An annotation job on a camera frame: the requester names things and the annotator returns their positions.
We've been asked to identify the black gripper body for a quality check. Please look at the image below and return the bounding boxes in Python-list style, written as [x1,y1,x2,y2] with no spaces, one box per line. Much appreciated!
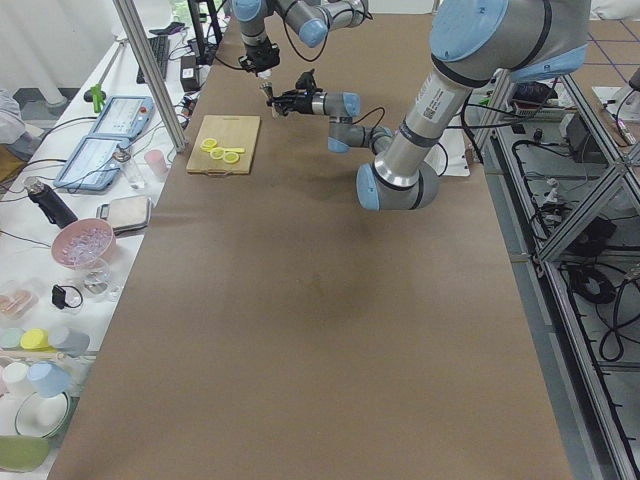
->
[274,69,323,116]
[238,39,280,76]

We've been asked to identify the steel jigger measuring cup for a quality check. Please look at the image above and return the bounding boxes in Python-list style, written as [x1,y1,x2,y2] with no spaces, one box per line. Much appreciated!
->
[260,82,279,118]

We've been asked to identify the clear glass cup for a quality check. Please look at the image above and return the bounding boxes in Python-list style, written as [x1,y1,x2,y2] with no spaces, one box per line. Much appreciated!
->
[257,69,272,82]

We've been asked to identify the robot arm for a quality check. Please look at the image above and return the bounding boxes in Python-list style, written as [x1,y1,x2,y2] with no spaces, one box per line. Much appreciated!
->
[231,0,371,76]
[261,1,591,211]

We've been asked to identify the pink plastic cup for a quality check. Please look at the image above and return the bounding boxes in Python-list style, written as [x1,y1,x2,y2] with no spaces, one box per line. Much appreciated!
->
[144,149,169,179]

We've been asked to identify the grey plastic cup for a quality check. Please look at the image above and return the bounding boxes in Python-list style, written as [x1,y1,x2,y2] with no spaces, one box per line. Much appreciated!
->
[48,325,90,356]

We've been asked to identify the yellow plastic cup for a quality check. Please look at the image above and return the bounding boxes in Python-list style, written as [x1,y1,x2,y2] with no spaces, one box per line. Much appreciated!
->
[20,328,55,352]

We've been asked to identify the green plastic cup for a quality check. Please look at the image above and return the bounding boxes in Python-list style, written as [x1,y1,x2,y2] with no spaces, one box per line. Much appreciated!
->
[0,327,25,351]

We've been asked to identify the light blue plastic cup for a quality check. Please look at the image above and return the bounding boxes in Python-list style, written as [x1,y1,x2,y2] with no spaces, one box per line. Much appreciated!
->
[27,361,72,398]

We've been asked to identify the white plastic cup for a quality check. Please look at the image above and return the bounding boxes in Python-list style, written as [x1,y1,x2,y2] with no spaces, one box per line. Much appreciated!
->
[1,362,34,396]

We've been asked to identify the bamboo cutting board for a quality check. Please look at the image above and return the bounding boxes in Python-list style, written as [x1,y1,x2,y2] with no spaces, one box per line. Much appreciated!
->
[186,115,261,176]

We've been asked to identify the lemon slice near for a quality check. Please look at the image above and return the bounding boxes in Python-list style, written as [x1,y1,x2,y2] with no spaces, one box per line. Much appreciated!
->
[222,152,240,165]

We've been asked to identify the lemon slice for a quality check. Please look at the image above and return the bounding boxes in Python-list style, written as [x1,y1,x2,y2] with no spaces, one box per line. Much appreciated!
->
[200,138,218,152]
[209,147,226,160]
[222,152,240,165]

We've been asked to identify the lemon slice middle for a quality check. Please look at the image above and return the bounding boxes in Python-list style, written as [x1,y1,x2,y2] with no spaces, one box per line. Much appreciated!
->
[209,147,226,160]

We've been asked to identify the lemon slice far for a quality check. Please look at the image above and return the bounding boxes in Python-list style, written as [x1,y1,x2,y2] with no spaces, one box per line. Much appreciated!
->
[200,138,218,152]

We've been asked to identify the black keyboard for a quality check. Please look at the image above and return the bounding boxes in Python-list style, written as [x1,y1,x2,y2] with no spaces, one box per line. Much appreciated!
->
[147,36,170,80]

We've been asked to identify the teach pendant far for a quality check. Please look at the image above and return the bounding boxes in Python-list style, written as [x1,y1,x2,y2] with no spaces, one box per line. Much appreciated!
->
[90,95,155,140]

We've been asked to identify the teach pendant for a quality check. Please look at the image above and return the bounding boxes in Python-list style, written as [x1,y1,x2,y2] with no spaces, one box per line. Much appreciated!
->
[90,95,155,140]
[53,136,131,193]

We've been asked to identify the small glass bottle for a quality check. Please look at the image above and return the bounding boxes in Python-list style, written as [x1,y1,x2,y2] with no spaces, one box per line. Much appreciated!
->
[112,148,146,190]

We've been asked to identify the teach pendant near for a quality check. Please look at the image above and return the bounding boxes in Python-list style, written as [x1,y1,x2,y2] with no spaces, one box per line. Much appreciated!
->
[53,136,131,193]

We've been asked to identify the pink bowl with ice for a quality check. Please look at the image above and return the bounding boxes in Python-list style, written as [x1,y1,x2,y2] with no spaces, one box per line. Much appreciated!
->
[51,218,117,269]

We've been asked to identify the black water bottle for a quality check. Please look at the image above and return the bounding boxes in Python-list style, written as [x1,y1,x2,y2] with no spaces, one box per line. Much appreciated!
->
[23,176,78,229]

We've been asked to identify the wine glass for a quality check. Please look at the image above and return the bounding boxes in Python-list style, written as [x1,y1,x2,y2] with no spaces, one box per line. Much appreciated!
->
[74,258,111,296]

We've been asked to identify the seated person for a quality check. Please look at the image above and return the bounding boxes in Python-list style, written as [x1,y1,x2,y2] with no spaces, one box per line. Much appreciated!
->
[1,89,27,158]

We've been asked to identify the white ceramic plate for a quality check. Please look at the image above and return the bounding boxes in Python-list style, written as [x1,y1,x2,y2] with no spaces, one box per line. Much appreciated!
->
[14,393,70,438]

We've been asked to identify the green plastic bowl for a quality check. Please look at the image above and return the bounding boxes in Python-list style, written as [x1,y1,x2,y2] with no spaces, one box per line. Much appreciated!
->
[1,435,51,473]

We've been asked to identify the aluminium frame post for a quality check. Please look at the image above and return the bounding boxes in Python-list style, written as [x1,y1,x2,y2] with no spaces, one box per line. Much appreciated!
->
[113,0,187,153]

